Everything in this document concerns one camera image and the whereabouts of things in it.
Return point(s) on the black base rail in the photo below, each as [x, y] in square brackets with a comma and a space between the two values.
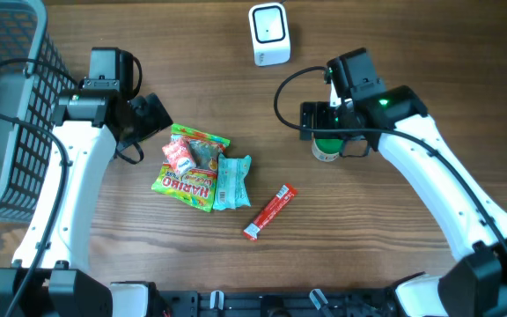
[280, 304]

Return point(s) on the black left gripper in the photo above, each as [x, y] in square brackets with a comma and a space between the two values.
[154, 115]

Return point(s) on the small red candy packet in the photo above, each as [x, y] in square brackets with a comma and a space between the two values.
[179, 156]

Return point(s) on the colourful candy bag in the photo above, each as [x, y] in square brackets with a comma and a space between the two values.
[197, 187]

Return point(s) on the white barcode scanner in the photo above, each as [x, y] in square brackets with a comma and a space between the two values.
[270, 34]

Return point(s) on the green lid sauce jar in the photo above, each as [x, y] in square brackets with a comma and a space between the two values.
[326, 150]

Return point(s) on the teal snack pouch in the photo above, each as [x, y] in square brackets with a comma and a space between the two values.
[231, 187]

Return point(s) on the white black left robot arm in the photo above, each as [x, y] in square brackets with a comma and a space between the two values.
[49, 273]

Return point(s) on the dark grey plastic basket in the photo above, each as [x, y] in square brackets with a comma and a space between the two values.
[27, 91]

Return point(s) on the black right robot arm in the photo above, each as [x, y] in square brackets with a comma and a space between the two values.
[397, 125]

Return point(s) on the red snack packet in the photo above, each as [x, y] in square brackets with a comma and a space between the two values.
[282, 198]

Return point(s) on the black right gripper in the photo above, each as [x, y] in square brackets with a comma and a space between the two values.
[321, 109]

